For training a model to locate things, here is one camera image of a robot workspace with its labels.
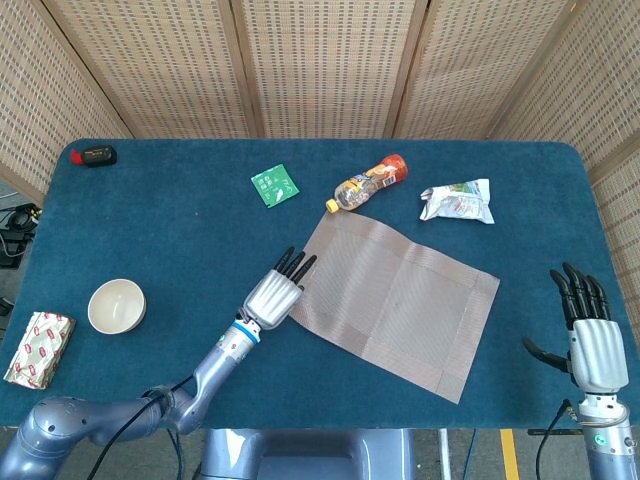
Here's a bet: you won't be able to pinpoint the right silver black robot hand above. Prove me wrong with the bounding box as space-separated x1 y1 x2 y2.
521 261 630 394

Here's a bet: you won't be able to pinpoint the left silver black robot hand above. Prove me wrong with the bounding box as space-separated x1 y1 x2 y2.
241 246 318 331

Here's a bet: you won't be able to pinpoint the grey woven placemat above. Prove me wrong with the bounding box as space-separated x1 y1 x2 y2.
289 211 501 405

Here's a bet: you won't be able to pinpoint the white round bowl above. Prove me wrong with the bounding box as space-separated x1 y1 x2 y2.
87 278 147 335

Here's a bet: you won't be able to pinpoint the red white snack packet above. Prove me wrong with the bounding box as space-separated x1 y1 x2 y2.
3 310 77 391

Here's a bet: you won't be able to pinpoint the blue carpet table cover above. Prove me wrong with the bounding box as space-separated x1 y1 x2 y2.
0 138 640 430

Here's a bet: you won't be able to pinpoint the green sachet packet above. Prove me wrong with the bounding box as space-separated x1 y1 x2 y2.
250 163 301 210

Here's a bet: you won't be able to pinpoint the clear bottle yellow cap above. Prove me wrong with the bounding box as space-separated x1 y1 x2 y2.
325 153 409 215

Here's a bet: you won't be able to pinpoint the blue-grey robot torso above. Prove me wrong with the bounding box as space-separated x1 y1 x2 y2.
197 428 416 480

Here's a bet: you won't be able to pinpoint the crumpled white snack bag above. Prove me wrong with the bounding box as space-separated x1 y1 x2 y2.
418 178 496 225

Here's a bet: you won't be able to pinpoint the black device with red tip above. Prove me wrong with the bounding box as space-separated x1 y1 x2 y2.
69 144 119 167

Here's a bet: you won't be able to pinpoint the woven wooden folding screen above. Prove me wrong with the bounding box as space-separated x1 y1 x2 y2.
0 0 640 331

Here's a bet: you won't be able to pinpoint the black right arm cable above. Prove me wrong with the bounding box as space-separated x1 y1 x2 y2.
534 398 574 480

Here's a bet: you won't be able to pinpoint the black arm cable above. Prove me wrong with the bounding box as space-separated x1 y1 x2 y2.
87 374 196 480
534 398 574 480

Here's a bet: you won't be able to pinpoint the blue cable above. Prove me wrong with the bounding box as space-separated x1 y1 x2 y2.
460 428 479 480
167 428 185 480

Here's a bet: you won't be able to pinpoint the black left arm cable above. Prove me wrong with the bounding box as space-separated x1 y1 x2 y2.
87 374 196 480

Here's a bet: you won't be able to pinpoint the black floor cables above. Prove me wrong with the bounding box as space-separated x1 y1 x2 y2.
0 202 41 269

